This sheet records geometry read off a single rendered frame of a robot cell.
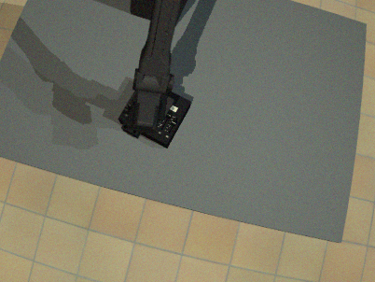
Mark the black lighting desk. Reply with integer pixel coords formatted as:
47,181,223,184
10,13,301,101
118,92,190,148

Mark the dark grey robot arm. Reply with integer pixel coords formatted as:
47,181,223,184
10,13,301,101
121,0,182,138

